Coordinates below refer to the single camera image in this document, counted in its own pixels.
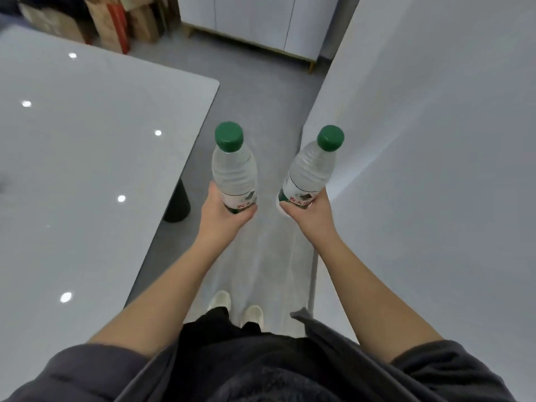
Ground person's left hand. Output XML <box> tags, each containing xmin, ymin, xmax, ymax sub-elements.
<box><xmin>200</xmin><ymin>181</ymin><xmax>259</xmax><ymax>244</ymax></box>

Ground person's right hand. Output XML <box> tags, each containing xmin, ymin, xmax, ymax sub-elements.
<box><xmin>278</xmin><ymin>187</ymin><xmax>339</xmax><ymax>244</ymax></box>

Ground green-capped clear water bottle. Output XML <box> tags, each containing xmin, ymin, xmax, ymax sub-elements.
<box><xmin>277</xmin><ymin>125</ymin><xmax>345</xmax><ymax>210</ymax></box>
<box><xmin>211</xmin><ymin>121</ymin><xmax>258</xmax><ymax>215</ymax></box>

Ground person's right forearm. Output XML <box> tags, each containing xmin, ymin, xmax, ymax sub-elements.
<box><xmin>312</xmin><ymin>233</ymin><xmax>445</xmax><ymax>365</ymax></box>

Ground person's left forearm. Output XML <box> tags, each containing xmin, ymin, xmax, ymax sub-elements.
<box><xmin>87</xmin><ymin>230</ymin><xmax>240</xmax><ymax>359</ymax></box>

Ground black table leg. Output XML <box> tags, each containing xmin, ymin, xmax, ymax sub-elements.
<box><xmin>163</xmin><ymin>178</ymin><xmax>192</xmax><ymax>223</ymax></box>

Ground white shoe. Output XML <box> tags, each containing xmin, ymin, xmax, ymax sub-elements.
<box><xmin>241</xmin><ymin>305</ymin><xmax>264</xmax><ymax>332</ymax></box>
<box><xmin>207</xmin><ymin>290</ymin><xmax>232</xmax><ymax>315</ymax></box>

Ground black trousers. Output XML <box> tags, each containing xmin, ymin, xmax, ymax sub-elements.
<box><xmin>175</xmin><ymin>307</ymin><xmax>336</xmax><ymax>402</ymax></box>

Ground white cabinet with wooden legs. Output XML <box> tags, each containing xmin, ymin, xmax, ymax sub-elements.
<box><xmin>176</xmin><ymin>0</ymin><xmax>341</xmax><ymax>74</ymax></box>

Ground tall brown cardboard box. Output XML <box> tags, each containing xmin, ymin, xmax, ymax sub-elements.
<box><xmin>127</xmin><ymin>0</ymin><xmax>169</xmax><ymax>43</ymax></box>

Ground dark grey jacket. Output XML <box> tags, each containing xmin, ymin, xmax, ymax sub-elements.
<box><xmin>0</xmin><ymin>307</ymin><xmax>516</xmax><ymax>402</ymax></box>

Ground brown cardboard box red stripe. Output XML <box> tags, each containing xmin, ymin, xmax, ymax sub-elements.
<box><xmin>84</xmin><ymin>0</ymin><xmax>131</xmax><ymax>55</ymax></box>

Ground plain brown cardboard box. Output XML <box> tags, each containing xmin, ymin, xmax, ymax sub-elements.
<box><xmin>17</xmin><ymin>1</ymin><xmax>87</xmax><ymax>45</ymax></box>

